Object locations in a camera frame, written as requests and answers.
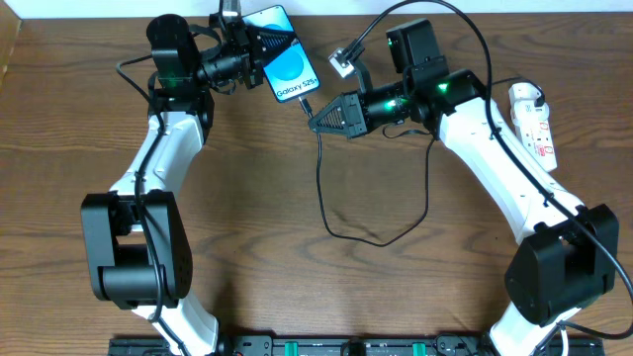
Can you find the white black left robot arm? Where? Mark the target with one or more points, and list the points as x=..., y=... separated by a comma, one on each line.
x=139, y=257

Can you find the blue screen Galaxy smartphone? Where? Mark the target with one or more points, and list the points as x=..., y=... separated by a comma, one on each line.
x=291, y=74

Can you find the white extension power strip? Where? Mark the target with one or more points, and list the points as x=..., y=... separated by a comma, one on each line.
x=537, y=140

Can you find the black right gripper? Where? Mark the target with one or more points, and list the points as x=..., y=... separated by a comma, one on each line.
x=354, y=115

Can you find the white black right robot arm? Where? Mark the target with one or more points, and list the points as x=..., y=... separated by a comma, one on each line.
x=567, y=253

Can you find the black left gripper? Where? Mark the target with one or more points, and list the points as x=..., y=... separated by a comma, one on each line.
x=252, y=60

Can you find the white USB charger adapter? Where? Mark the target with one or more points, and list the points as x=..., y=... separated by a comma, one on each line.
x=527, y=104

